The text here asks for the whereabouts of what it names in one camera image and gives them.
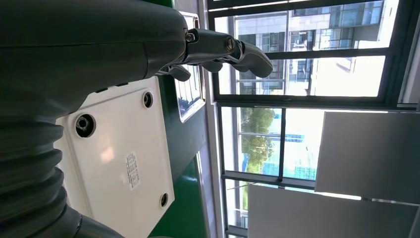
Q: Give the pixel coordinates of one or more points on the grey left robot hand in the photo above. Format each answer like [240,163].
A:
[82,42]

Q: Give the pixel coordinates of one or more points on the green plastic crate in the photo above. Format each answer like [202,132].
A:
[159,2]

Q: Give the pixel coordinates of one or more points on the metal baking tray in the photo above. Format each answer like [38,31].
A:
[188,95]

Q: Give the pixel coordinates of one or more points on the white electronic scale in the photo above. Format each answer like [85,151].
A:
[124,157]

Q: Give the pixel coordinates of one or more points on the green tree outside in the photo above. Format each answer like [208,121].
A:
[259,144]

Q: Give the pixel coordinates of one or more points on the dark framed window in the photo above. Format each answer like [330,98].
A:
[328,52]
[282,144]

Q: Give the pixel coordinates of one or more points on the grey flat panel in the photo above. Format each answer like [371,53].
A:
[328,216]
[367,154]

